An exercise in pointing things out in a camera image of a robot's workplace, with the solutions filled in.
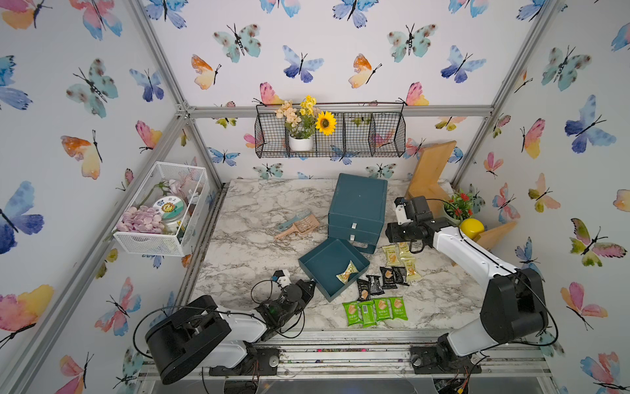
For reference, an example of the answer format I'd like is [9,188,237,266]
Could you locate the green pot red flowers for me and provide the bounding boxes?
[442,191,474,226]

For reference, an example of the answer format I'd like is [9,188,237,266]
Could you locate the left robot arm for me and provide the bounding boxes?
[144,271,316,385]

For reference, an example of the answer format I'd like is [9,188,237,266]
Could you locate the black wire wall basket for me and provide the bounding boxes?
[253,102,408,159]

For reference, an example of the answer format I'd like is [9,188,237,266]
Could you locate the pink artificial flowers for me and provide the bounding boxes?
[116,205,165,234]

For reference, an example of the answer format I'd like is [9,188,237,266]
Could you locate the yellow canister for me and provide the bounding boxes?
[459,218,486,241]

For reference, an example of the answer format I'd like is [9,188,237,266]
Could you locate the teal drawer cabinet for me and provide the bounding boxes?
[328,173,388,254]

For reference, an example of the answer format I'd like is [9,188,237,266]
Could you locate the green cookie packet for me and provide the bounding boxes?
[373,297,393,322]
[359,300,377,328]
[343,301,363,327]
[390,297,409,321]

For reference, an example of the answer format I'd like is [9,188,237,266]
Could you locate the beige cookie packet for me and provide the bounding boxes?
[382,245,402,267]
[401,257,423,283]
[336,260,359,284]
[397,242,413,260]

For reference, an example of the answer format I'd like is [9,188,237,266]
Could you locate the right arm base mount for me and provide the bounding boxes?
[409,335,482,374]

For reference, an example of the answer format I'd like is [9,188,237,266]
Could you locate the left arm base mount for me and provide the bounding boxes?
[205,346,280,378]

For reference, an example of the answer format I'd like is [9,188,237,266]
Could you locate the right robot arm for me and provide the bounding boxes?
[386,196,551,361]

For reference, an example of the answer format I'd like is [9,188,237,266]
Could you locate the teal bottom drawer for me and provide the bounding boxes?
[298,238,370,302]

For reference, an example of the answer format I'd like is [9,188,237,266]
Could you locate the small wooden dustpan brush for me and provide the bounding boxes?
[275,210,320,241]

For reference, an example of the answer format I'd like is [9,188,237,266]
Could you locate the white mesh wall basket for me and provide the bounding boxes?
[113,162,210,257]

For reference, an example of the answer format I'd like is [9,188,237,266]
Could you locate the white flower pot with sunflower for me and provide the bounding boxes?
[275,95,337,153]

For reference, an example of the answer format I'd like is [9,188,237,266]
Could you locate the black cookie packet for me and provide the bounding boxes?
[367,275,385,296]
[391,266,409,287]
[380,267,398,290]
[356,279,371,302]

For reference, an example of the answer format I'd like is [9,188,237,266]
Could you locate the round green tin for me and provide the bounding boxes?
[153,195,186,223]

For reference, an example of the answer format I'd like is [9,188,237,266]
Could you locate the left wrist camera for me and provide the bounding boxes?
[272,269,291,289]

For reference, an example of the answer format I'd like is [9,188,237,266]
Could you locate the wooden zigzag shelf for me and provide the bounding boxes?
[405,141,517,251]

